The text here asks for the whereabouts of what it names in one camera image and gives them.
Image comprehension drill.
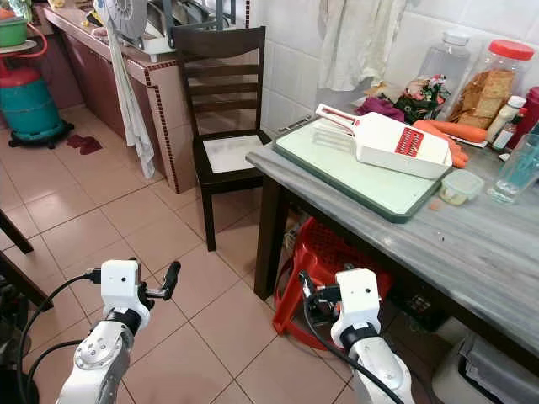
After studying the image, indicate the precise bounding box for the red plastic stool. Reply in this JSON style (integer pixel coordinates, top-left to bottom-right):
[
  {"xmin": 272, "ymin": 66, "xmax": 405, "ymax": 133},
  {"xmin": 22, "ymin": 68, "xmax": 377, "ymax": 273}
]
[{"xmin": 272, "ymin": 216, "xmax": 393, "ymax": 339}]

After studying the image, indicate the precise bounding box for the grey marble dining table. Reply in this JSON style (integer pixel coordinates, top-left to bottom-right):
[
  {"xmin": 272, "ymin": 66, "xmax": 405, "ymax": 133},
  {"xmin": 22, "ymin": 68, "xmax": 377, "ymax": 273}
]
[{"xmin": 246, "ymin": 125, "xmax": 539, "ymax": 376}]

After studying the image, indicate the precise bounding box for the green rimmed cutting board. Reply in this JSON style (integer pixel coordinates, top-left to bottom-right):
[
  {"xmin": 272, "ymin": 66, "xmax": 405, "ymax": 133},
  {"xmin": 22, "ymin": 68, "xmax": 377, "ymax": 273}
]
[{"xmin": 272, "ymin": 116, "xmax": 456, "ymax": 224}]

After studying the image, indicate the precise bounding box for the dark wooden furniture leg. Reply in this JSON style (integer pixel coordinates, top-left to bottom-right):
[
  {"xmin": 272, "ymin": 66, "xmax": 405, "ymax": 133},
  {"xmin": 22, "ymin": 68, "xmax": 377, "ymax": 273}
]
[{"xmin": 0, "ymin": 209, "xmax": 53, "ymax": 313}]

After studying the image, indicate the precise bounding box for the black floor stand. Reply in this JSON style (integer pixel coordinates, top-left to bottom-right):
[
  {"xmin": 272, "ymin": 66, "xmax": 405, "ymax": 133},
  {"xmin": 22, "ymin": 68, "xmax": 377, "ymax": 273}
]
[{"xmin": 0, "ymin": 286, "xmax": 36, "ymax": 404}]

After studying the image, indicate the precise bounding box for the white mandoline slicer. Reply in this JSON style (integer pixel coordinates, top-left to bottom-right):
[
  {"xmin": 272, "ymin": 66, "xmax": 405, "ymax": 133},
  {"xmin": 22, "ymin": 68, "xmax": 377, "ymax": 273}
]
[{"xmin": 316, "ymin": 103, "xmax": 455, "ymax": 180}]

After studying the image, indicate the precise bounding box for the tiled kitchen counter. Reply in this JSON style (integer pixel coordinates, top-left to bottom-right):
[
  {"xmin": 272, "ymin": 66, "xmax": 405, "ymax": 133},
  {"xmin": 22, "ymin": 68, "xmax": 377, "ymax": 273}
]
[{"xmin": 42, "ymin": 4, "xmax": 205, "ymax": 194}]

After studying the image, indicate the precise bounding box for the long white hanging towel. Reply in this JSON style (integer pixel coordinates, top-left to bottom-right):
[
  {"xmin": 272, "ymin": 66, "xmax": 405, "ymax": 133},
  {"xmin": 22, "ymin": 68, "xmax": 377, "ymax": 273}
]
[{"xmin": 105, "ymin": 17, "xmax": 157, "ymax": 179}]

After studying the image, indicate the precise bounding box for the small clear plastic container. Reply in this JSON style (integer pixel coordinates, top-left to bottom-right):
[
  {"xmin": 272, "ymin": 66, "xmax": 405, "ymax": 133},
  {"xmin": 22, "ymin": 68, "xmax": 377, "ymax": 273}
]
[{"xmin": 438, "ymin": 169, "xmax": 486, "ymax": 206}]

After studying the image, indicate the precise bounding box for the grey plastic bin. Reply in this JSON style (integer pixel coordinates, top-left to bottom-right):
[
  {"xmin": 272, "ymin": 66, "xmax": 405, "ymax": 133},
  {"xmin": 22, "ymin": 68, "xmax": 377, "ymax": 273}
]
[{"xmin": 433, "ymin": 332, "xmax": 539, "ymax": 404}]

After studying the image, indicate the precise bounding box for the purple cloth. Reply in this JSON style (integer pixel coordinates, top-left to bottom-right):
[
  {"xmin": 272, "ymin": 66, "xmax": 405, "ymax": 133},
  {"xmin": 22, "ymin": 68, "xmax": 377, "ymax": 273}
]
[{"xmin": 354, "ymin": 95, "xmax": 408, "ymax": 121}]

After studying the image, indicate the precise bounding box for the dark wooden chair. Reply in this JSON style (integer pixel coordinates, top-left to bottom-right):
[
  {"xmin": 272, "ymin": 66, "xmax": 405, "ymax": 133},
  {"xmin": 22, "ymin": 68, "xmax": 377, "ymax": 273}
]
[{"xmin": 171, "ymin": 26, "xmax": 275, "ymax": 253}]

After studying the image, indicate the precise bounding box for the long orange carrot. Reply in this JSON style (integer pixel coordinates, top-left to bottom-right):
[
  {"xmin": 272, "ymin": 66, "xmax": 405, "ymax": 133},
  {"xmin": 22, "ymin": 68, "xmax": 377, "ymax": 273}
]
[{"xmin": 413, "ymin": 119, "xmax": 490, "ymax": 145}]

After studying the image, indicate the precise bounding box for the flower print packet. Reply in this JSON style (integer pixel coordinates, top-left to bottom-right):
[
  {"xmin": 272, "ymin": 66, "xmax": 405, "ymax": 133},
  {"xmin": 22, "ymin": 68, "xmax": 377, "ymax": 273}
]
[{"xmin": 392, "ymin": 74, "xmax": 452, "ymax": 124}]

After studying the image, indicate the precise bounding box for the teal gas cylinder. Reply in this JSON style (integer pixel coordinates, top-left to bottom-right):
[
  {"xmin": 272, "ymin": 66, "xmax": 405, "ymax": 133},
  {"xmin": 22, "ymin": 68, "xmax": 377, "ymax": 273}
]
[{"xmin": 0, "ymin": 57, "xmax": 76, "ymax": 149}]

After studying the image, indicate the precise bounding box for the clear drinking glass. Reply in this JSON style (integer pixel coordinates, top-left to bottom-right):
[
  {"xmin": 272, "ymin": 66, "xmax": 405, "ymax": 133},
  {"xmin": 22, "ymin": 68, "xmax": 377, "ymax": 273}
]
[{"xmin": 487, "ymin": 133, "xmax": 539, "ymax": 205}]

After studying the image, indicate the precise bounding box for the small white bottle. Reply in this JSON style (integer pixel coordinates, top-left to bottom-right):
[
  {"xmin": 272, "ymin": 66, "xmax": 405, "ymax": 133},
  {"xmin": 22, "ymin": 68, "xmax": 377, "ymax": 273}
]
[{"xmin": 484, "ymin": 95, "xmax": 526, "ymax": 152}]

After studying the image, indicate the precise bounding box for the metal dish rack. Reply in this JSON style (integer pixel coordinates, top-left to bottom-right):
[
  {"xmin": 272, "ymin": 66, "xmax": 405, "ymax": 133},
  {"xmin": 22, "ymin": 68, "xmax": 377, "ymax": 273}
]
[{"xmin": 147, "ymin": 0, "xmax": 238, "ymax": 53}]

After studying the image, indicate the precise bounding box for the white electric fan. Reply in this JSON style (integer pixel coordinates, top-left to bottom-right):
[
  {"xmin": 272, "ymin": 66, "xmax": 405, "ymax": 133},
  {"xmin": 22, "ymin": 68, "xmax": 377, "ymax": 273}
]
[{"xmin": 105, "ymin": 0, "xmax": 166, "ymax": 45}]

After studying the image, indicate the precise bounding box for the clear jar white lid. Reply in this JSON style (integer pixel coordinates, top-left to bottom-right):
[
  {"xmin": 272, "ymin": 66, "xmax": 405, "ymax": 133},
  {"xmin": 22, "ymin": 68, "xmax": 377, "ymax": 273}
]
[{"xmin": 416, "ymin": 31, "xmax": 473, "ymax": 90}]

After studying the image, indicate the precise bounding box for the red lid cracker jar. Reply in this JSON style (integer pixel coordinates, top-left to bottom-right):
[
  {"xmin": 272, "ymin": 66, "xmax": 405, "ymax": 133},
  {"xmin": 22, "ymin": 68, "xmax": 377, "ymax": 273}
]
[{"xmin": 446, "ymin": 39, "xmax": 536, "ymax": 127}]

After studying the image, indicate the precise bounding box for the dark red bottle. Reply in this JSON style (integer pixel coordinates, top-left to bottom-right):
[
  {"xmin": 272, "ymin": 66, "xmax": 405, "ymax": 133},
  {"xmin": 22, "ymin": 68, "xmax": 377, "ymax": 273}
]
[{"xmin": 514, "ymin": 84, "xmax": 539, "ymax": 149}]

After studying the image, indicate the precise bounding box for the green cooking pot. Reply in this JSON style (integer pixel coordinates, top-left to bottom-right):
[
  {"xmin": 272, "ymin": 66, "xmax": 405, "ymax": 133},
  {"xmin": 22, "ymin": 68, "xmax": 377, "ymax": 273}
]
[{"xmin": 0, "ymin": 8, "xmax": 29, "ymax": 49}]

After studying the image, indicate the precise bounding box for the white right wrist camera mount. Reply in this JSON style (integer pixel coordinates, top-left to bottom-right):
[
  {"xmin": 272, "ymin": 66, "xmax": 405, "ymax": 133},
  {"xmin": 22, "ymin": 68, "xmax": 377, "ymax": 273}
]
[{"xmin": 334, "ymin": 268, "xmax": 380, "ymax": 331}]

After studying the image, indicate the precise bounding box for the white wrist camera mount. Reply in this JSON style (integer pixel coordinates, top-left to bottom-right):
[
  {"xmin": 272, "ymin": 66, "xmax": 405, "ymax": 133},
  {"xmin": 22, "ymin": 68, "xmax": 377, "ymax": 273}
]
[
  {"xmin": 100, "ymin": 258, "xmax": 141, "ymax": 312},
  {"xmin": 334, "ymin": 268, "xmax": 380, "ymax": 331}
]

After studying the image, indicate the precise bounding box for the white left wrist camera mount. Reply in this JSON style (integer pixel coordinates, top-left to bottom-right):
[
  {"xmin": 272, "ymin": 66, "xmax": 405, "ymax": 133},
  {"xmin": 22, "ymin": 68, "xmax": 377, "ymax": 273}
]
[{"xmin": 100, "ymin": 258, "xmax": 141, "ymax": 312}]

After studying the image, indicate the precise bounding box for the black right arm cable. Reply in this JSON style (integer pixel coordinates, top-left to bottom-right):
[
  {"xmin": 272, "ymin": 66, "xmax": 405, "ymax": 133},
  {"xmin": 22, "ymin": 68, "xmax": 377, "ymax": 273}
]
[{"xmin": 302, "ymin": 290, "xmax": 405, "ymax": 404}]

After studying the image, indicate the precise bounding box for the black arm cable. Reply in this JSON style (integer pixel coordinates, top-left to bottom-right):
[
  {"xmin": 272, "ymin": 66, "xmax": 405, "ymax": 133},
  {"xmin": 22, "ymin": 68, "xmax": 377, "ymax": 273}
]
[
  {"xmin": 17, "ymin": 269, "xmax": 104, "ymax": 404},
  {"xmin": 302, "ymin": 290, "xmax": 405, "ymax": 404}
]

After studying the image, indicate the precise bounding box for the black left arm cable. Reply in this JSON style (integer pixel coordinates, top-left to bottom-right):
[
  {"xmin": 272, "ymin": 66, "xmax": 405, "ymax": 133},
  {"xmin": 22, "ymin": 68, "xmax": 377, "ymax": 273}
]
[{"xmin": 17, "ymin": 269, "xmax": 104, "ymax": 404}]

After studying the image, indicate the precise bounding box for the white cloth on wall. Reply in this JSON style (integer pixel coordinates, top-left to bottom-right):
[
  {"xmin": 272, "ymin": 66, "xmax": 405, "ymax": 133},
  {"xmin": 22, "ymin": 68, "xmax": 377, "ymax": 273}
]
[{"xmin": 318, "ymin": 0, "xmax": 410, "ymax": 92}]

